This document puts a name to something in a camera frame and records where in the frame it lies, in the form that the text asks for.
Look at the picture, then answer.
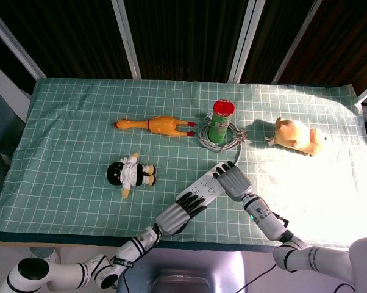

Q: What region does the green chips can red lid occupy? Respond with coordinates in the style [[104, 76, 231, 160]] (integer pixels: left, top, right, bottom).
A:
[[208, 99, 235, 145]]

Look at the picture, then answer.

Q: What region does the thin black cable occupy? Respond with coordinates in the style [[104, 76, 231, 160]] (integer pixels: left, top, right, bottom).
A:
[[234, 262, 277, 293]]

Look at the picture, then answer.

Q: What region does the blue grey chair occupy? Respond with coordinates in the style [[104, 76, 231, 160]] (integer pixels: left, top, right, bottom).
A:
[[0, 82, 30, 216]]

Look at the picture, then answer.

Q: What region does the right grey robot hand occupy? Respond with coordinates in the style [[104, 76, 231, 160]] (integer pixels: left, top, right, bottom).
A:
[[213, 161, 253, 202]]

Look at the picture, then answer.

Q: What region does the dark slatted screen panel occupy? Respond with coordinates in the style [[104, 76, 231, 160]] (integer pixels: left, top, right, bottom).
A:
[[277, 0, 367, 96], [0, 0, 133, 79], [241, 0, 318, 84], [0, 24, 35, 95], [124, 0, 249, 82]]

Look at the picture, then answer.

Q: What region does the yellow plush animal toy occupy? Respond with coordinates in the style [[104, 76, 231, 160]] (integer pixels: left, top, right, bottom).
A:
[[265, 117, 326, 157]]

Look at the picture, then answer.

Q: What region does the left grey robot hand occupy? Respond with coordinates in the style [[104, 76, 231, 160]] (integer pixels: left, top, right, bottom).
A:
[[155, 194, 208, 237]]

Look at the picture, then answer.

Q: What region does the dark green under cloth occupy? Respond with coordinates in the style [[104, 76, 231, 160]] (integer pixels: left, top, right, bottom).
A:
[[0, 229, 277, 253]]

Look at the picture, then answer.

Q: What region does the grey cable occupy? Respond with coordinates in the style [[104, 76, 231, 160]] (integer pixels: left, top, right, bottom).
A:
[[198, 112, 248, 167]]

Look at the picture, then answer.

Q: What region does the white power strip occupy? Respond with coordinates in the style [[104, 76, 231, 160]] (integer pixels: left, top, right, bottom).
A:
[[176, 161, 238, 211]]

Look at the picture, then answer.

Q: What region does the black penguin plush toy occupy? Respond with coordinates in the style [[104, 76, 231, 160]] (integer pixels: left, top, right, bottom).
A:
[[106, 152, 157, 200]]

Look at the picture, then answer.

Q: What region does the green checked tablecloth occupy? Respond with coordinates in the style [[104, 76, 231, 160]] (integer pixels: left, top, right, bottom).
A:
[[0, 78, 367, 250]]

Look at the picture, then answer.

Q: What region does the grey robot torso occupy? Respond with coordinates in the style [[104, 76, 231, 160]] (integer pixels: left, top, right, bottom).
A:
[[116, 246, 246, 293]]

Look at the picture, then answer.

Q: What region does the yellow rubber chicken toy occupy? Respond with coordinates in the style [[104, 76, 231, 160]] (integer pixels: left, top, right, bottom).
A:
[[113, 115, 197, 137]]

